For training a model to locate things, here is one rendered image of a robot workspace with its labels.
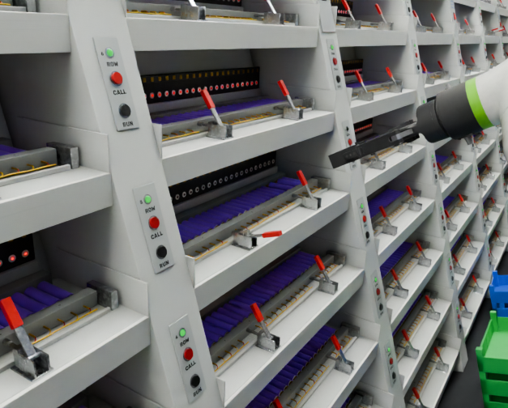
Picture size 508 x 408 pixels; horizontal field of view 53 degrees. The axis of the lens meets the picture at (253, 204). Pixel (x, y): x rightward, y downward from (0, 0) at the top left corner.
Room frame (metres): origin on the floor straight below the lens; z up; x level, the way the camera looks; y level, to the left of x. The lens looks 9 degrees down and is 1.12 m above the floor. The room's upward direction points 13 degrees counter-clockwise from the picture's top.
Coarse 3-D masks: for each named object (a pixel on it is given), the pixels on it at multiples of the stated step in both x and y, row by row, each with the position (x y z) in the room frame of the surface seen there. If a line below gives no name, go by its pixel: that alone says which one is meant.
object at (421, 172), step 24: (360, 0) 1.88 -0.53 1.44; (384, 0) 1.83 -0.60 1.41; (408, 24) 1.81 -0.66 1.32; (360, 48) 1.90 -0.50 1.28; (384, 48) 1.85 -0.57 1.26; (408, 48) 1.80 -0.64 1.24; (408, 72) 1.81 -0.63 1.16; (384, 120) 1.87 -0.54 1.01; (432, 144) 1.86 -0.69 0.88; (408, 168) 1.84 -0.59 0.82; (432, 168) 1.82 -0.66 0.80; (432, 216) 1.81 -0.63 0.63; (456, 288) 1.87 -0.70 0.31; (456, 336) 1.80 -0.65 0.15
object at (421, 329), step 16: (432, 288) 1.83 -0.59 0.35; (448, 288) 1.80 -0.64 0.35; (416, 304) 1.72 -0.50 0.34; (432, 304) 1.76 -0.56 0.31; (448, 304) 1.77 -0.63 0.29; (416, 320) 1.66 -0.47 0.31; (432, 320) 1.67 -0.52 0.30; (400, 336) 1.53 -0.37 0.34; (416, 336) 1.57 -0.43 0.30; (432, 336) 1.57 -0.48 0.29; (400, 352) 1.48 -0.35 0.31; (416, 352) 1.44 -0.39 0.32; (400, 368) 1.40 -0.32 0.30; (416, 368) 1.43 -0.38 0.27
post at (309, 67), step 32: (256, 0) 1.31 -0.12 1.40; (288, 0) 1.26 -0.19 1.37; (320, 32) 1.23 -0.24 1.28; (256, 64) 1.34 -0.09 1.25; (288, 64) 1.28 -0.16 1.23; (320, 64) 1.23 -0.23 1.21; (352, 128) 1.30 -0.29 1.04; (288, 160) 1.32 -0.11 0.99; (320, 160) 1.26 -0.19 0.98; (352, 192) 1.24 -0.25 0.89; (352, 224) 1.23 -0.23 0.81; (384, 320) 1.28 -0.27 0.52; (384, 352) 1.24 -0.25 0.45; (384, 384) 1.23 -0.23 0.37
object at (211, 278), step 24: (288, 168) 1.31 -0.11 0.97; (312, 168) 1.28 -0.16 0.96; (216, 192) 1.09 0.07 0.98; (312, 192) 1.22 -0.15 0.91; (336, 192) 1.22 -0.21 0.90; (288, 216) 1.05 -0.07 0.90; (312, 216) 1.06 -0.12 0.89; (336, 216) 1.17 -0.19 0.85; (264, 240) 0.92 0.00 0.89; (288, 240) 0.98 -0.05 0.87; (192, 264) 0.73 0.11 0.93; (216, 264) 0.82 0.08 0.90; (240, 264) 0.84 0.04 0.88; (264, 264) 0.91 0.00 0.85; (216, 288) 0.79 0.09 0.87
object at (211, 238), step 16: (288, 192) 1.14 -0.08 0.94; (304, 192) 1.19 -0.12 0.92; (256, 208) 1.02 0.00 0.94; (272, 208) 1.06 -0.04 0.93; (224, 224) 0.93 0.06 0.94; (240, 224) 0.96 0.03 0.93; (256, 224) 0.98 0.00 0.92; (192, 240) 0.85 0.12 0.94; (208, 240) 0.87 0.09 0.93; (192, 256) 0.82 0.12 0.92
